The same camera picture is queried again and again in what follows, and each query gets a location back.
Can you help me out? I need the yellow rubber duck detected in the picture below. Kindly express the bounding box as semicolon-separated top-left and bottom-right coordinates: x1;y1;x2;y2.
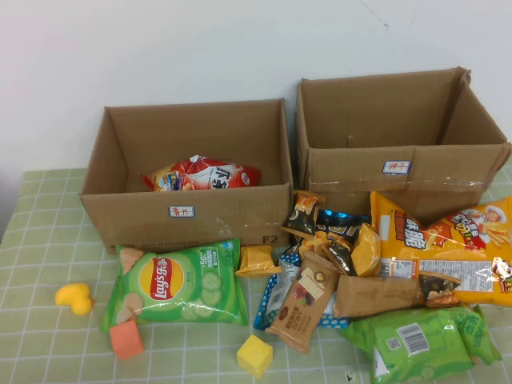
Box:
54;282;96;317

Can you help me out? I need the small plain yellow snack packet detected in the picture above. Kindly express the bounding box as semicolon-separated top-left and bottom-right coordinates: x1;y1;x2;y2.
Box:
234;244;283;279

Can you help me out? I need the small brown orange snack packet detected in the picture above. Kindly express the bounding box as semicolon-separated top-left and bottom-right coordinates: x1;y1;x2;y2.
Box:
418;270;462;308

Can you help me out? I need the black gold snack packet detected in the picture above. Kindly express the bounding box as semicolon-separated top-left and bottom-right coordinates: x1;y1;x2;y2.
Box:
290;208;373;261

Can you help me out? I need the red chips bag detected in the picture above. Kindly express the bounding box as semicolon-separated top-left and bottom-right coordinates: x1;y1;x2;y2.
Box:
139;154;262;193

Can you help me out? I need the cardboard box with F2 print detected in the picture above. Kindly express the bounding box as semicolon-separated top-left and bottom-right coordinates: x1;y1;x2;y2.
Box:
78;98;295;257

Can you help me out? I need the green snack bag with barcode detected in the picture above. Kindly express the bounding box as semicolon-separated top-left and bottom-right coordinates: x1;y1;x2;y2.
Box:
338;306;503;384

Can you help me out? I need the yellow foam cube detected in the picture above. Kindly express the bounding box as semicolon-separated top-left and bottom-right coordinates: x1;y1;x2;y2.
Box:
235;334;274;380

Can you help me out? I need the brown biscuit bar packet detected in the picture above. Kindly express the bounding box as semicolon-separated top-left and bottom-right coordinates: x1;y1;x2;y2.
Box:
264;250;341;356

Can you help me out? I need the green checked tablecloth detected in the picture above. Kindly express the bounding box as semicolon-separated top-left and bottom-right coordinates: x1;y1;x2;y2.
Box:
0;163;512;384

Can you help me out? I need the green Lay's chips bag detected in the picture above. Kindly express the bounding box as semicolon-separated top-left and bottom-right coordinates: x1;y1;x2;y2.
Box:
99;238;250;333

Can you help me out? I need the large yellow fries snack bag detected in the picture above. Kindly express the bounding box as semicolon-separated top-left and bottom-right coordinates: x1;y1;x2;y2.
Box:
370;190;512;308

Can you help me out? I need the white label on taped box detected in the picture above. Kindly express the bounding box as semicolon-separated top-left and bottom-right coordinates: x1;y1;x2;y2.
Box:
382;160;413;175

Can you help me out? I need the orange foam cube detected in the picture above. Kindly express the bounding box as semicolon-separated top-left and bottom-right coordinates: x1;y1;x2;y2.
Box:
109;319;146;361

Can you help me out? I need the yellow black crumpled snack packet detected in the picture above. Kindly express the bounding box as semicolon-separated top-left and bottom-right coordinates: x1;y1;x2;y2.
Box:
322;222;382;278

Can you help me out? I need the taped cardboard box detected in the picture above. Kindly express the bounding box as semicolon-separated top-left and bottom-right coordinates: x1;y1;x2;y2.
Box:
294;66;512;227

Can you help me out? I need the flat tan brown snack packet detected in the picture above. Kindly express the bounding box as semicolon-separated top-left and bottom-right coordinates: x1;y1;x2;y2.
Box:
332;274;426;319

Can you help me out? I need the blue polka-dot snack bag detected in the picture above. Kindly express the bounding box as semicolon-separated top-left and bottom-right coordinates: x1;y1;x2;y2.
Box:
253;246;349;332

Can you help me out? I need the small black orange snack packet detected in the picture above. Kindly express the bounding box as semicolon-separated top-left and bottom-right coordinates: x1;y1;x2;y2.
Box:
281;190;327;241

